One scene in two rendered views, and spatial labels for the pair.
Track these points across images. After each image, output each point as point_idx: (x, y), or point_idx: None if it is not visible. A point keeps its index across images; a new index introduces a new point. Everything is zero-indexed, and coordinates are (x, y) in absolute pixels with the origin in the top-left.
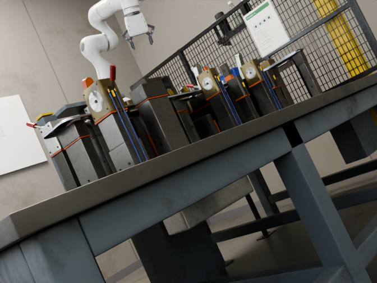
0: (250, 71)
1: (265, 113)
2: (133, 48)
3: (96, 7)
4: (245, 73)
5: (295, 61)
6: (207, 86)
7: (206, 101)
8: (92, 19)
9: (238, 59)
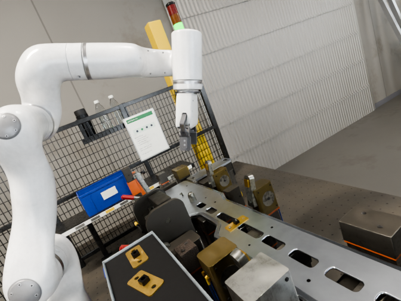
0: (224, 179)
1: (234, 219)
2: (188, 147)
3: (82, 50)
4: (219, 181)
5: (227, 168)
6: (268, 201)
7: (226, 218)
8: (46, 72)
9: (211, 166)
